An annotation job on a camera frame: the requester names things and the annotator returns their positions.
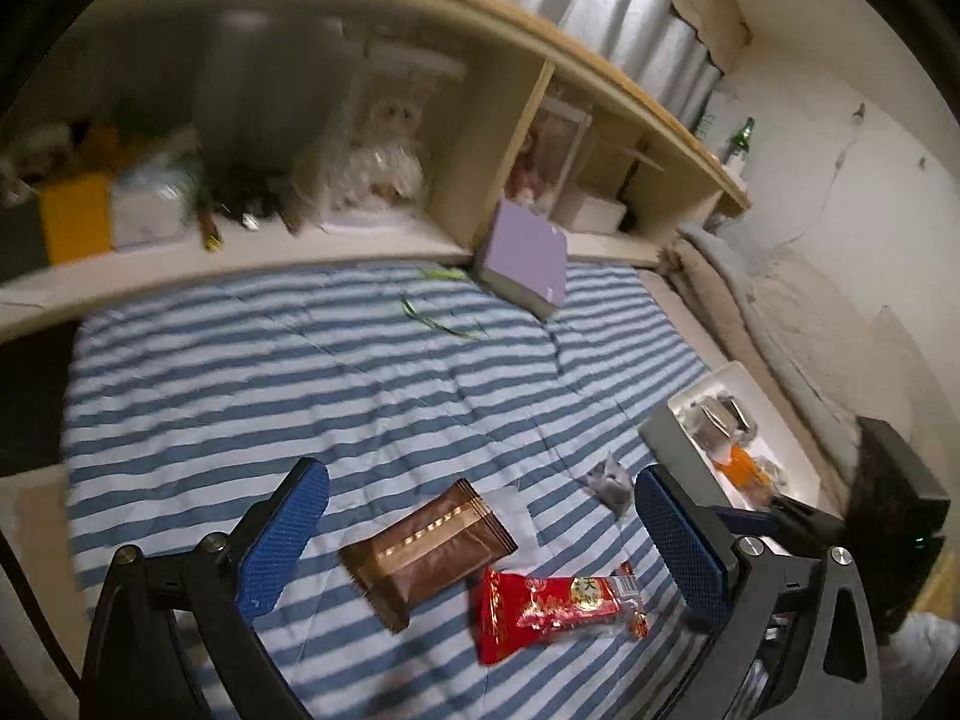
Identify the orange snack packet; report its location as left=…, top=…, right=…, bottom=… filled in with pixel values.
left=713, top=445, right=773, bottom=493

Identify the dark foil biscuit pack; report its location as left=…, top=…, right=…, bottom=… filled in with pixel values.
left=685, top=392, right=758, bottom=455

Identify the brown chocolate wafer packet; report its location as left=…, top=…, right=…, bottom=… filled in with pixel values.
left=338, top=479, right=517, bottom=634

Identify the small grey candy wrapper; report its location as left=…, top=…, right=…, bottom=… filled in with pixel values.
left=586, top=455, right=633, bottom=517

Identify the red snack packet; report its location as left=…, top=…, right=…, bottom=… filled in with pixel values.
left=473, top=561, right=649, bottom=667

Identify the beige fleece blanket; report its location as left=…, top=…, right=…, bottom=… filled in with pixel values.
left=659, top=247, right=942, bottom=505

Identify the light blue quilt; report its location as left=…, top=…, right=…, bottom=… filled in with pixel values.
left=667, top=224, right=859, bottom=496

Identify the white shallow box tray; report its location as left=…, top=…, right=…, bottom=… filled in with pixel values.
left=640, top=362, right=820, bottom=511

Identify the blue white striped bedsheet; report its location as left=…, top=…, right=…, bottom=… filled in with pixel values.
left=62, top=263, right=706, bottom=718

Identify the green glass bottle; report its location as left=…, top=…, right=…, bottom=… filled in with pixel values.
left=722, top=117, right=755, bottom=164

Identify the small white box in shelf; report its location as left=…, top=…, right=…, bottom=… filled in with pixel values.
left=553, top=188, right=626, bottom=236

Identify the tissue box on shelf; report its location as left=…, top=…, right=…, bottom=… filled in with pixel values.
left=109, top=161, right=197, bottom=250

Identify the yellow box on shelf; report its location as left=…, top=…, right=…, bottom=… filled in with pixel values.
left=39, top=172, right=112, bottom=265

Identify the purple book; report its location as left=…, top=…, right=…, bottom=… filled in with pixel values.
left=473, top=200, right=568, bottom=322

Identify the doll in clear case left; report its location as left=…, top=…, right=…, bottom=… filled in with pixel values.
left=295, top=41, right=467, bottom=231

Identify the doll in clear case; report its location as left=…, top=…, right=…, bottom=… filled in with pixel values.
left=295, top=41, right=467, bottom=231
left=501, top=96, right=592, bottom=218

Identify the doll in clear case right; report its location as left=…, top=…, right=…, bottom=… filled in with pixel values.
left=501, top=96, right=592, bottom=218

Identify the wooden headboard shelf unit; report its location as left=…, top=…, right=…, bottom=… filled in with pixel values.
left=2, top=0, right=750, bottom=338

